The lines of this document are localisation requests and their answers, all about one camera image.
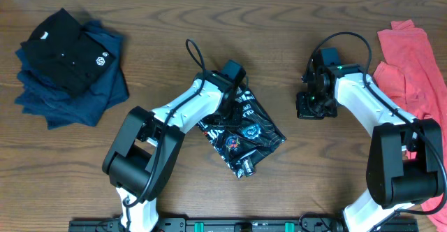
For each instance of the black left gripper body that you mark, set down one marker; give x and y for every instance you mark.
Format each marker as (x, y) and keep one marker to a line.
(230, 118)

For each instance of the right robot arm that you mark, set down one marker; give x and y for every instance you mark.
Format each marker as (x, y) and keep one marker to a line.
(405, 165)

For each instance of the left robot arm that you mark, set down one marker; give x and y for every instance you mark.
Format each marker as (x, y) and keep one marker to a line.
(143, 153)

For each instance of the red shirt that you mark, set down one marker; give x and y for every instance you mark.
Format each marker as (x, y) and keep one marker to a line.
(409, 75)

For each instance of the folded navy blue shirt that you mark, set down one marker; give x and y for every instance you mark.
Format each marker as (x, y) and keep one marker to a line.
(41, 97)

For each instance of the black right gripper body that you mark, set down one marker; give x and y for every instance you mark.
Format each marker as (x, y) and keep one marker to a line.
(315, 106)

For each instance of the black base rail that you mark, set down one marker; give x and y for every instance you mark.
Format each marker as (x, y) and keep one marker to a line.
(308, 223)

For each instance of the black orange patterned jersey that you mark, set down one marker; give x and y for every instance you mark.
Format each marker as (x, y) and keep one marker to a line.
(246, 145)

